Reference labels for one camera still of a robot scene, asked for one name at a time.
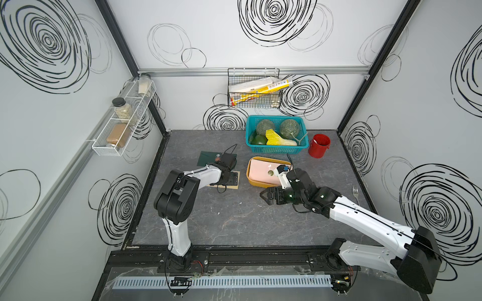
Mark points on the black wire wall basket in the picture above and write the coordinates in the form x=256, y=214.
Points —
x=241, y=75

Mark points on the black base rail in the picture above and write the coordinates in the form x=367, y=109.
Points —
x=206, y=260

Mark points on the green pepper toy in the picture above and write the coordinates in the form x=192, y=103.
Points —
x=258, y=140

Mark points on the left green melon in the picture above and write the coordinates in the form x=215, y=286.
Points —
x=263, y=126

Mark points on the yellow white box in basket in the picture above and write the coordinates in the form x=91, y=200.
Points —
x=260, y=89

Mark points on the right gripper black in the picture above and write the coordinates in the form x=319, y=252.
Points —
x=277, y=190

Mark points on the white wire wall shelf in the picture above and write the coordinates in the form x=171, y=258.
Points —
x=140, y=125

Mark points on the right green melon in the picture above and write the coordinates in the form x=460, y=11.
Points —
x=289, y=129

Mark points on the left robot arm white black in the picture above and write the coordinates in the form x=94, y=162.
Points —
x=177, y=197

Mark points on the green melon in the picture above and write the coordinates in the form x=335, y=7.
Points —
x=263, y=126
x=289, y=129

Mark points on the yellow cabbage toy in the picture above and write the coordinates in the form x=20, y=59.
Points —
x=275, y=139

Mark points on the clear jar far shelf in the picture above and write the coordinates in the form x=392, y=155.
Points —
x=144, y=83

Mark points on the tan kraft envelope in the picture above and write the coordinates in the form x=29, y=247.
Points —
x=232, y=183

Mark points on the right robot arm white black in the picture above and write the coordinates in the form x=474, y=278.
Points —
x=410, y=254

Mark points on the silver fork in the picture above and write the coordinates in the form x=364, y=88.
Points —
x=355, y=193

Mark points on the red cup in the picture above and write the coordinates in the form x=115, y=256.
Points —
x=319, y=144

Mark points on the jar with black lid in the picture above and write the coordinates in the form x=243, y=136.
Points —
x=122, y=109

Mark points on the yellow plastic storage box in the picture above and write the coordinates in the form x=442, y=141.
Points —
x=263, y=185

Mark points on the teal plastic basket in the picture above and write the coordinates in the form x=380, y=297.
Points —
x=251, y=125

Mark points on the pink envelope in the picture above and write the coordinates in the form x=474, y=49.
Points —
x=264, y=171

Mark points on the white slotted cable duct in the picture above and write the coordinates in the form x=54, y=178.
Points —
x=248, y=281

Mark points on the dark green envelope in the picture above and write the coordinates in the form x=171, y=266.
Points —
x=208, y=158

